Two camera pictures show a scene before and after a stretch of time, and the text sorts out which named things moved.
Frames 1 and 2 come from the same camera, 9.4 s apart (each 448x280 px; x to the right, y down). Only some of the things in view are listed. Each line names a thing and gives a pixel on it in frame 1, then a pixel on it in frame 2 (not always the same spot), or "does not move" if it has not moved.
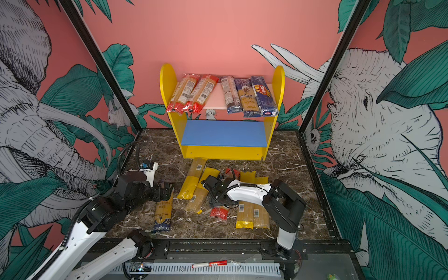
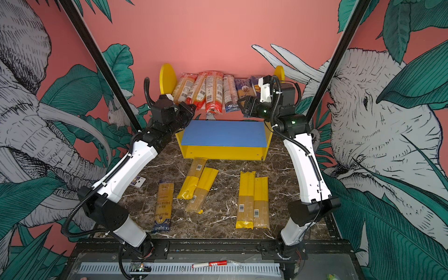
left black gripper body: [151, 193] → [182, 117]
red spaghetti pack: [182, 92] does not move
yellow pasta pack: [245, 210] does not move
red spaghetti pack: [201, 93] does not move
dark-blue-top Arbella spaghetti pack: [249, 104] does not move
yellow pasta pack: [199, 195] does not move
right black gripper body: [214, 200] → [267, 112]
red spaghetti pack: [221, 212] → [214, 92]
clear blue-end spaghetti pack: [231, 94] does not move
